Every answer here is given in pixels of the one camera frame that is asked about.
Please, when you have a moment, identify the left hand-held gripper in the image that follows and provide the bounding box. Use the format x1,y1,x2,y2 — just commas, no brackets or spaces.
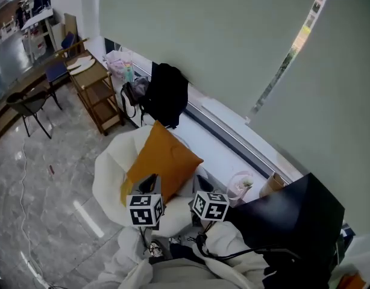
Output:
126,173,165,231

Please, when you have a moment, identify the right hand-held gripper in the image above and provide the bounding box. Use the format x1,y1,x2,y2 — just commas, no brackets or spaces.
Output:
190,175,230,227

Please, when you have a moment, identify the orange square cushion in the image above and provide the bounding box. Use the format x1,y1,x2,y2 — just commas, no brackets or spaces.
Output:
120,120,204,207

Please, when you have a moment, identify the person's right forearm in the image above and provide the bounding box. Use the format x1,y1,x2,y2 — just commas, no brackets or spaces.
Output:
192,221,269,273

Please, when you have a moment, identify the person's left forearm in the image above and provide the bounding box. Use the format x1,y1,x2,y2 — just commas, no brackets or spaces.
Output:
104,226,154,282

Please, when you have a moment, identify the person's left shoe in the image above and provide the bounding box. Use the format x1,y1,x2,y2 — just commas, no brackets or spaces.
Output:
148,241,164,257

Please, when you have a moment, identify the white round armchair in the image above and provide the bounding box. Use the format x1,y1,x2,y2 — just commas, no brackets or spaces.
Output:
92,125,222,238

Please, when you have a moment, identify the person's right leg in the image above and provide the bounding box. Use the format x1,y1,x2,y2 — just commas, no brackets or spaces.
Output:
169,243,204,265

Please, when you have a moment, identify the white window sill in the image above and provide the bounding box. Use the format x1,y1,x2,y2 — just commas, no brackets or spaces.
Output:
91,36,303,207

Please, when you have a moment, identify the person's torso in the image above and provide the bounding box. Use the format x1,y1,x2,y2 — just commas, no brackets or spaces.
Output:
91,257,264,289

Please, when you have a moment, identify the black side table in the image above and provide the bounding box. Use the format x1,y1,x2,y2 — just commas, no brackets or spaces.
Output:
227,172,345,258

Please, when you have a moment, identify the black equipment bag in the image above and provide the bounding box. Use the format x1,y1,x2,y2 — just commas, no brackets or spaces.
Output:
262,245,338,289

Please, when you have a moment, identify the black backpack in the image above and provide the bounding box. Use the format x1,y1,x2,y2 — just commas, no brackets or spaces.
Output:
139,63,189,129

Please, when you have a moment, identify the dark grey handbag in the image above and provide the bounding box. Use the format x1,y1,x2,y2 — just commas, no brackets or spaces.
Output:
121,76,150,119

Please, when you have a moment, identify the pastel green bottle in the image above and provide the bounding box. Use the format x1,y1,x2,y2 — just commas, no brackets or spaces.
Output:
124,61,134,83

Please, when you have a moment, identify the wooden shelf rack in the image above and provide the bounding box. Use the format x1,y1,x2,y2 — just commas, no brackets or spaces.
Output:
64,50,124,137

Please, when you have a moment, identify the pale roller blind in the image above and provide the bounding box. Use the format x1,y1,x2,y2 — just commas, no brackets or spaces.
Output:
248,0,370,237
99,0,323,123

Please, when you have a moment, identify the clear plastic bag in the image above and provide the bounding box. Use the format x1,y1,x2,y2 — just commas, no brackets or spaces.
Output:
104,49,134,85

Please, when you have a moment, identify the white oval board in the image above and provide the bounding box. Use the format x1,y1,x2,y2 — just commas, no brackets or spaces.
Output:
66,55,92,70
69,58,97,76

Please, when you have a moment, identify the dark grey chair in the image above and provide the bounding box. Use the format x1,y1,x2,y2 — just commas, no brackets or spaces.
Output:
6,89,53,140

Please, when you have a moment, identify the blue cushioned stool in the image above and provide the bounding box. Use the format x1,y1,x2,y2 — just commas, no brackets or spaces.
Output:
45,60,72,111

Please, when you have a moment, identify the wooden step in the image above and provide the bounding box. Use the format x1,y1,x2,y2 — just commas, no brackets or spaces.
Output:
0,67,53,144

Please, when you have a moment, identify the leaning wooden board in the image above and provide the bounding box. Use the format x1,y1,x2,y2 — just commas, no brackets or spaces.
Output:
63,13,79,40

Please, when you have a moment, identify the white high table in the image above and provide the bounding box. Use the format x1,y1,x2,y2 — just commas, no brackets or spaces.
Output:
20,8,58,63

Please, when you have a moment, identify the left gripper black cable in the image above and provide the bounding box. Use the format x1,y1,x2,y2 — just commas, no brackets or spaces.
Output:
138,226,154,254

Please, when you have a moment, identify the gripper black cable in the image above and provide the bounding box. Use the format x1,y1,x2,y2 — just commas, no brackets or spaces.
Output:
138,226,154,254
186,221,300,260

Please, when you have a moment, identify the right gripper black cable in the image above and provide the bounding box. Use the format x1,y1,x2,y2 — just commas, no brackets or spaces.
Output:
186,221,300,260

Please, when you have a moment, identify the white floor cable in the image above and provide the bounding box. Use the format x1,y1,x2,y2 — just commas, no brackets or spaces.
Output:
17,137,43,279

